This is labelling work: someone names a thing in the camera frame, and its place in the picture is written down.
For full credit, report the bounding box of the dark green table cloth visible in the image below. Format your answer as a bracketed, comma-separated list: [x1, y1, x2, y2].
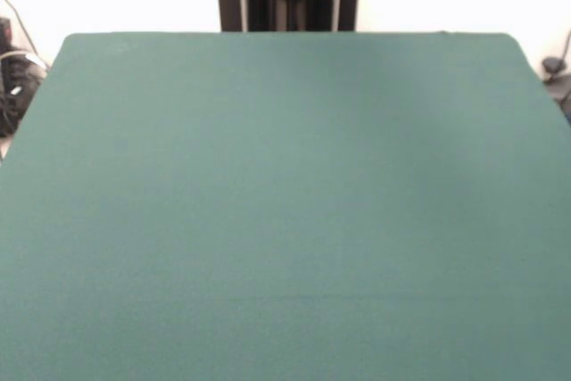
[0, 31, 571, 381]

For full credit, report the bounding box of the black stand base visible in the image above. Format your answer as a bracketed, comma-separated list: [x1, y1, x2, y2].
[541, 56, 571, 120]
[0, 17, 49, 137]

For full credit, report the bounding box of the thin grey cable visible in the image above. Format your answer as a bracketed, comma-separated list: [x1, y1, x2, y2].
[0, 0, 37, 55]

